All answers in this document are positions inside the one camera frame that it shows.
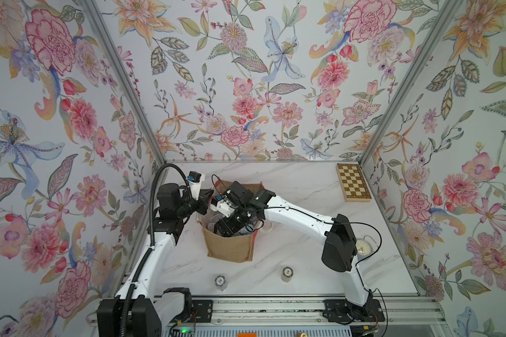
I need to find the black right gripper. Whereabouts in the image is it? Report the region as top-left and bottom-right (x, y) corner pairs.
(211, 208), (252, 242)

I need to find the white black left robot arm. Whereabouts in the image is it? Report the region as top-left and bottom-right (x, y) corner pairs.
(96, 164), (214, 336)

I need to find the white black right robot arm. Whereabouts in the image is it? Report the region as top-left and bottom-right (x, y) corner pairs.
(209, 182), (385, 324)

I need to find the small silver cylinder clock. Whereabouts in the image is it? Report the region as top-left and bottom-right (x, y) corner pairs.
(214, 275), (227, 292)

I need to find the wooden chess board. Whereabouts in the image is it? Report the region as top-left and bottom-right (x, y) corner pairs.
(336, 163), (372, 202)

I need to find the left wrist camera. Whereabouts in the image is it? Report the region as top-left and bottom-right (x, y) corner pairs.
(187, 171), (205, 200)

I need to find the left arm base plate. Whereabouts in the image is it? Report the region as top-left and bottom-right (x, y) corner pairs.
(159, 300), (214, 326)

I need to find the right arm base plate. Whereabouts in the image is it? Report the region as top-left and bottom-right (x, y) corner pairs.
(323, 299), (386, 324)

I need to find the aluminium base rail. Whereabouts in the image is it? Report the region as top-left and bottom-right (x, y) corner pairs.
(86, 295), (448, 327)

